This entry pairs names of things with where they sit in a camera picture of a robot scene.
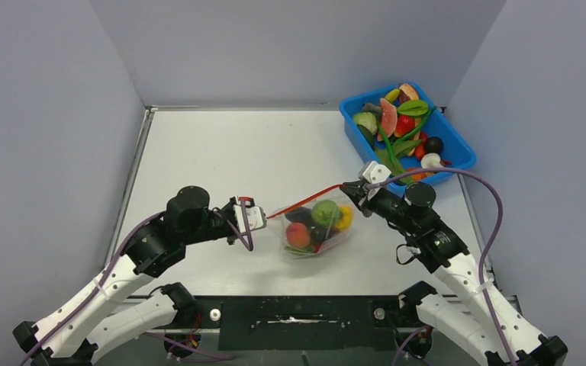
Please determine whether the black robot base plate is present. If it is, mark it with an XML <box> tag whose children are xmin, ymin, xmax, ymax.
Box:
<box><xmin>164</xmin><ymin>295</ymin><xmax>421</xmax><ymax>351</ymax></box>

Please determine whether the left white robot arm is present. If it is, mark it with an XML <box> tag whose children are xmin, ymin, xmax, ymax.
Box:
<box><xmin>13</xmin><ymin>186</ymin><xmax>267</xmax><ymax>365</ymax></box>

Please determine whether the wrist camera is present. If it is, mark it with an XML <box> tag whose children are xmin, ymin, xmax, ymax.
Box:
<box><xmin>230</xmin><ymin>196</ymin><xmax>267</xmax><ymax>235</ymax></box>
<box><xmin>358</xmin><ymin>161</ymin><xmax>391</xmax><ymax>184</ymax></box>

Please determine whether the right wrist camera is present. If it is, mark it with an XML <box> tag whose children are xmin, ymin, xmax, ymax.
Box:
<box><xmin>358</xmin><ymin>161</ymin><xmax>391</xmax><ymax>184</ymax></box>

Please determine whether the red toy strawberry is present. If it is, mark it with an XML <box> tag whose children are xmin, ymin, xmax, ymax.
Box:
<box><xmin>394</xmin><ymin>114</ymin><xmax>415</xmax><ymax>138</ymax></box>

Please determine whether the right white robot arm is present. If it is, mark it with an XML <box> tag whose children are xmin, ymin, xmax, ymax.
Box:
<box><xmin>340</xmin><ymin>181</ymin><xmax>568</xmax><ymax>365</ymax></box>

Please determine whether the black toy plum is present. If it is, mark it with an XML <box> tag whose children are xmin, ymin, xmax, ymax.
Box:
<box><xmin>423</xmin><ymin>136</ymin><xmax>444</xmax><ymax>155</ymax></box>

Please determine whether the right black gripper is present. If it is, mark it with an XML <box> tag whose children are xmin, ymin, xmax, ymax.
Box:
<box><xmin>343</xmin><ymin>179</ymin><xmax>419</xmax><ymax>234</ymax></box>

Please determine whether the clear zip top bag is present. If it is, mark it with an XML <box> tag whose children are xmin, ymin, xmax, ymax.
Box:
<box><xmin>266</xmin><ymin>184</ymin><xmax>356</xmax><ymax>259</ymax></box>

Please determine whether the dark purple toy eggplant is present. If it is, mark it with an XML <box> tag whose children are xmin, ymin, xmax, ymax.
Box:
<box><xmin>285</xmin><ymin>207</ymin><xmax>315</xmax><ymax>227</ymax></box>

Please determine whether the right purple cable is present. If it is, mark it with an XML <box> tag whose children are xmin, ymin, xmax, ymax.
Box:
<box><xmin>369</xmin><ymin>167</ymin><xmax>519</xmax><ymax>366</ymax></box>

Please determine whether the toy watermelon slice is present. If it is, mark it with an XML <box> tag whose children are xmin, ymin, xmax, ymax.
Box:
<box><xmin>377</xmin><ymin>98</ymin><xmax>398</xmax><ymax>141</ymax></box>

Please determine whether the yellow toy bell pepper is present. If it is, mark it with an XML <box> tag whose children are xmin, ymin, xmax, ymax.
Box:
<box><xmin>333</xmin><ymin>205</ymin><xmax>354</xmax><ymax>232</ymax></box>

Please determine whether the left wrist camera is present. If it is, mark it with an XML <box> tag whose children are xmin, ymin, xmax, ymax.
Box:
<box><xmin>230</xmin><ymin>196</ymin><xmax>267</xmax><ymax>235</ymax></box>

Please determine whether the toy peach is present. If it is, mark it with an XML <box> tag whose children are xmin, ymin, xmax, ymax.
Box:
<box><xmin>285</xmin><ymin>223</ymin><xmax>311</xmax><ymax>249</ymax></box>

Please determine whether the green toy leaf vegetable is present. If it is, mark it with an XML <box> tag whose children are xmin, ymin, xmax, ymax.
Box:
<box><xmin>397</xmin><ymin>100</ymin><xmax>430</xmax><ymax>117</ymax></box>

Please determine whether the green toy lettuce ball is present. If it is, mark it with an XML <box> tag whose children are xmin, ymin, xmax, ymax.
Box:
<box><xmin>311</xmin><ymin>200</ymin><xmax>342</xmax><ymax>227</ymax></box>

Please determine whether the white toy mushroom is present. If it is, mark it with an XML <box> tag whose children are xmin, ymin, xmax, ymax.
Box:
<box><xmin>420</xmin><ymin>152</ymin><xmax>446</xmax><ymax>169</ymax></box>

